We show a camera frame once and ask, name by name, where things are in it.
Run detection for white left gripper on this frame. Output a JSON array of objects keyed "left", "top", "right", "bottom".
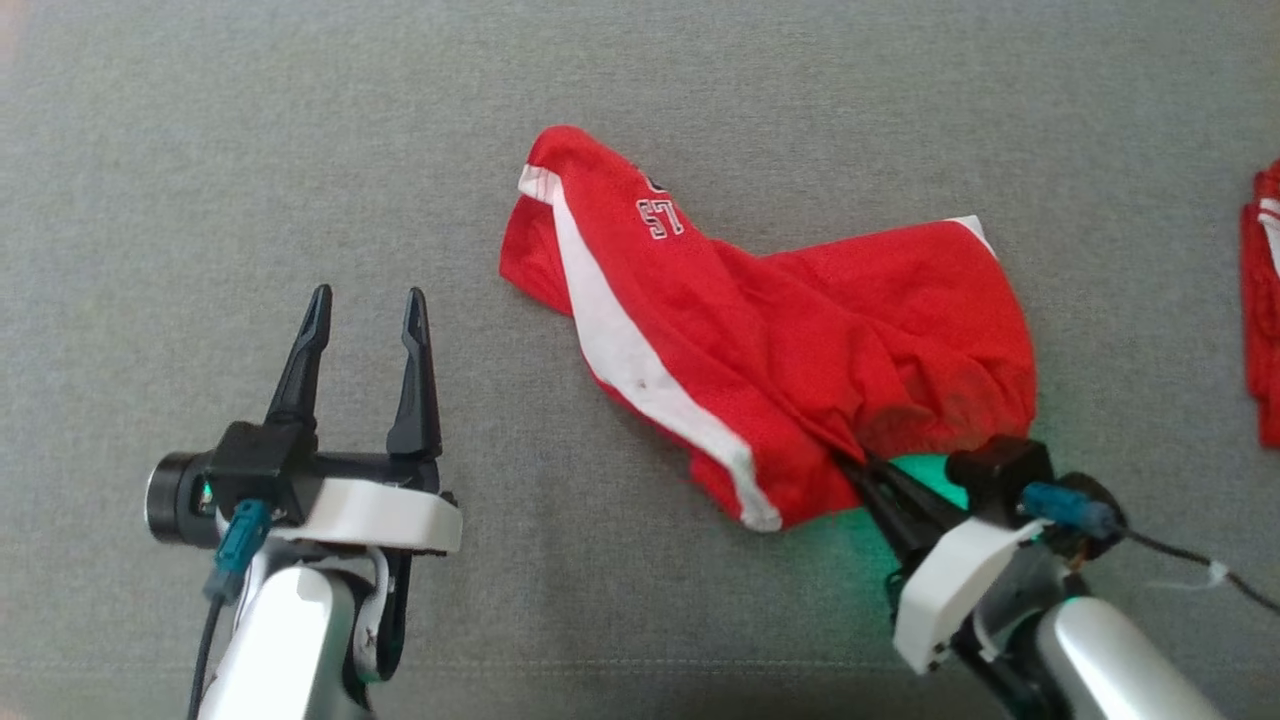
[{"left": 264, "top": 284, "right": 465, "bottom": 557}]

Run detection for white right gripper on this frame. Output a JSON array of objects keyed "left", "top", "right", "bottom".
[{"left": 835, "top": 453, "right": 1048, "bottom": 677}]

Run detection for red shorts with white stripe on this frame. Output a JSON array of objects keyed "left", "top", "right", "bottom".
[{"left": 498, "top": 124, "right": 1039, "bottom": 534}]

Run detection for red T-shirt with white sleeves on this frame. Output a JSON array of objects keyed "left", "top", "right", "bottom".
[{"left": 1239, "top": 158, "right": 1280, "bottom": 450}]

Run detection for grey fabric sofa seat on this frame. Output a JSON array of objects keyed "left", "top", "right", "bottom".
[{"left": 0, "top": 0, "right": 1280, "bottom": 720}]

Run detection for black cable with teal plug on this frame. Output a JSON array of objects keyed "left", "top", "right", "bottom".
[
  {"left": 1020, "top": 480, "right": 1280, "bottom": 614},
  {"left": 188, "top": 498, "right": 275, "bottom": 720}
]

